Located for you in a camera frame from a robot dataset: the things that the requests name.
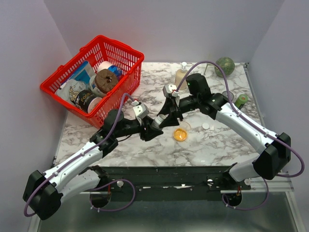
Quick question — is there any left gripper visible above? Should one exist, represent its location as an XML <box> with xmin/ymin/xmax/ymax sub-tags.
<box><xmin>114</xmin><ymin>116</ymin><xmax>164</xmax><ymax>142</ymax></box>

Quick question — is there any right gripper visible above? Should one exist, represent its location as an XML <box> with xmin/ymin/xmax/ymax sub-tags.
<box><xmin>157</xmin><ymin>95</ymin><xmax>199</xmax><ymax>128</ymax></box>

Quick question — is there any small pill bottle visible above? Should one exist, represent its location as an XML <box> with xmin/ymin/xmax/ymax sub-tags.
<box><xmin>152</xmin><ymin>114</ymin><xmax>166</xmax><ymax>129</ymax></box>

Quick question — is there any clear dish lid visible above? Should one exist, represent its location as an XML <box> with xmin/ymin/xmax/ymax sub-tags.
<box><xmin>180</xmin><ymin>121</ymin><xmax>191</xmax><ymax>131</ymax></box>

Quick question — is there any orange pill dish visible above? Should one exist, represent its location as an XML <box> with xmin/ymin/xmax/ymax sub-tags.
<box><xmin>173</xmin><ymin>128</ymin><xmax>188</xmax><ymax>142</ymax></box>

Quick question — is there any white bottle cap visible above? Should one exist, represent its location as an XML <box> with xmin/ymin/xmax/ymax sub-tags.
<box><xmin>202</xmin><ymin>123</ymin><xmax>209</xmax><ymax>130</ymax></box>

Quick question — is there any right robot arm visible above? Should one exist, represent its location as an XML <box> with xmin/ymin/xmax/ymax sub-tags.
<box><xmin>153</xmin><ymin>73</ymin><xmax>291</xmax><ymax>189</ymax></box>

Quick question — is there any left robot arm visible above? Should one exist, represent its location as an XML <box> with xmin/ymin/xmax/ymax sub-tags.
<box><xmin>23</xmin><ymin>105</ymin><xmax>166</xmax><ymax>220</ymax></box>

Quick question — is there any brown round cork block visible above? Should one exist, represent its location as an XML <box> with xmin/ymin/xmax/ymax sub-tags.
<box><xmin>95</xmin><ymin>69</ymin><xmax>118</xmax><ymax>94</ymax></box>

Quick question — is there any white printed cup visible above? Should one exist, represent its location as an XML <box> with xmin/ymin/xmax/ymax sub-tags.
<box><xmin>89</xmin><ymin>75</ymin><xmax>106</xmax><ymax>98</ymax></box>

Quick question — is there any black face cream tub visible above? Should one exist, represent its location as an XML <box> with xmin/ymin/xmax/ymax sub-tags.
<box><xmin>75</xmin><ymin>89</ymin><xmax>102</xmax><ymax>114</ymax></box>

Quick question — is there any red plastic shopping basket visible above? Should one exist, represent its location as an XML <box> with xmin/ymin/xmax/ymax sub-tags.
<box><xmin>40</xmin><ymin>35</ymin><xmax>144</xmax><ymax>128</ymax></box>

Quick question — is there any green cylinder bottle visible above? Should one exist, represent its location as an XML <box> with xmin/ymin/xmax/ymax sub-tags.
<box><xmin>235</xmin><ymin>94</ymin><xmax>248</xmax><ymax>109</ymax></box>

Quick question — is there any white blue tissue roll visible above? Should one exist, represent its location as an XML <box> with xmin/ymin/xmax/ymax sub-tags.
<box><xmin>97</xmin><ymin>61</ymin><xmax>123</xmax><ymax>80</ymax></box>

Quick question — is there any green melon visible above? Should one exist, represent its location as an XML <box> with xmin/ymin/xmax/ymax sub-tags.
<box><xmin>215</xmin><ymin>57</ymin><xmax>235</xmax><ymax>77</ymax></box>

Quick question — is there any blue white packet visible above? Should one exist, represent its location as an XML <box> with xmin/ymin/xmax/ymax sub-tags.
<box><xmin>60</xmin><ymin>60</ymin><xmax>95</xmax><ymax>88</ymax></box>

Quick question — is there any silver cartoon snack bag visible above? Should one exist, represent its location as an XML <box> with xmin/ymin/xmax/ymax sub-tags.
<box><xmin>55</xmin><ymin>79</ymin><xmax>88</xmax><ymax>105</ymax></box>

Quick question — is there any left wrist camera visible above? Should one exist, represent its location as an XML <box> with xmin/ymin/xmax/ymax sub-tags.
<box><xmin>132</xmin><ymin>100</ymin><xmax>149</xmax><ymax>119</ymax></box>

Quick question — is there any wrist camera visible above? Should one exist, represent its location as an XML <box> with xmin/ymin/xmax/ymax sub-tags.
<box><xmin>132</xmin><ymin>100</ymin><xmax>149</xmax><ymax>119</ymax></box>
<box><xmin>163</xmin><ymin>84</ymin><xmax>179</xmax><ymax>98</ymax></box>

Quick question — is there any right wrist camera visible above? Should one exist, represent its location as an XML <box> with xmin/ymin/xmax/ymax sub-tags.
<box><xmin>163</xmin><ymin>84</ymin><xmax>179</xmax><ymax>98</ymax></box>

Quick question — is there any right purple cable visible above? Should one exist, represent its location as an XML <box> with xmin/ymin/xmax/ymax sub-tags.
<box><xmin>176</xmin><ymin>60</ymin><xmax>304</xmax><ymax>177</ymax></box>

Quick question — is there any purple cable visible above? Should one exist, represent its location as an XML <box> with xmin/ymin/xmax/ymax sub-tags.
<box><xmin>23</xmin><ymin>93</ymin><xmax>140</xmax><ymax>217</ymax></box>
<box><xmin>176</xmin><ymin>60</ymin><xmax>304</xmax><ymax>177</ymax></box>

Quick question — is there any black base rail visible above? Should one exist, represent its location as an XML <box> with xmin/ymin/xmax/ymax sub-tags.
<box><xmin>49</xmin><ymin>166</ymin><xmax>268</xmax><ymax>203</ymax></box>

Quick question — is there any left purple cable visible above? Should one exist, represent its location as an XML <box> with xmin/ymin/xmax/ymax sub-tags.
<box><xmin>23</xmin><ymin>93</ymin><xmax>140</xmax><ymax>217</ymax></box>

